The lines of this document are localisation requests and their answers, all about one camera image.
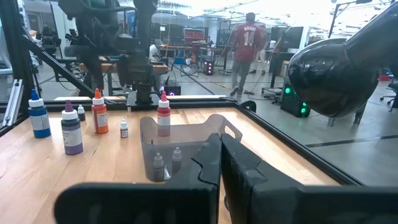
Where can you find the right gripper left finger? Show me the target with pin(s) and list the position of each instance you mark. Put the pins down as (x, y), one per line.
(140, 205)

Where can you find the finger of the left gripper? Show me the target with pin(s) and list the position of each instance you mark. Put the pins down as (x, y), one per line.
(97, 76)
(85, 76)

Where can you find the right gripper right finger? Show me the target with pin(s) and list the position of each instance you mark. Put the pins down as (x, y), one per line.
(280, 202)

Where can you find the small white-capped dark bottle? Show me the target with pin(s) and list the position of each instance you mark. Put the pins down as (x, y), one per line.
(158, 161)
(81, 116)
(177, 154)

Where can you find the orange food coloring bottle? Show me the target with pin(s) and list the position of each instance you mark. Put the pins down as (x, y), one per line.
(99, 121)

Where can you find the small bottle with red label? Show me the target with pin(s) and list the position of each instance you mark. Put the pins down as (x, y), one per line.
(124, 133)

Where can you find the blue food coloring bottle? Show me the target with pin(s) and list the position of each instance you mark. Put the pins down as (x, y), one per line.
(39, 132)

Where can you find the pink food coloring bottle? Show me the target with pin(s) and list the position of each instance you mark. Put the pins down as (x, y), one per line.
(163, 109)

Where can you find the violet food coloring bottle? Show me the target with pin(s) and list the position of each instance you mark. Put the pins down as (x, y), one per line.
(73, 149)

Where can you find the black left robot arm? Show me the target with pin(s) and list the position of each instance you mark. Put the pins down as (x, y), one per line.
(144, 62)

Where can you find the wooden workbench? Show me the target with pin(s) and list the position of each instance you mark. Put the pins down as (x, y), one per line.
(161, 68)

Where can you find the black computer purple lights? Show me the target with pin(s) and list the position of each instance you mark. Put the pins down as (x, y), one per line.
(172, 90)
(209, 67)

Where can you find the grey translucent plastic bin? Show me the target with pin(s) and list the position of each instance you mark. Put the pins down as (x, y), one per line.
(186, 137)

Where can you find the black computer green lights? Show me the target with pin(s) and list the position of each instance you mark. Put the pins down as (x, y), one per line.
(292, 102)

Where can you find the person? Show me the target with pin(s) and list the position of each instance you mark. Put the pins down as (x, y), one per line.
(247, 43)

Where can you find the black office chair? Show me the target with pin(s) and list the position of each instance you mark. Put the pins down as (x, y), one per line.
(392, 88)

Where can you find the black monitor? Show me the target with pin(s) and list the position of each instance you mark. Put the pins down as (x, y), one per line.
(292, 40)

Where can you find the silver aluminium bracket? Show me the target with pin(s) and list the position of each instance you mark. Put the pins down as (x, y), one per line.
(14, 102)

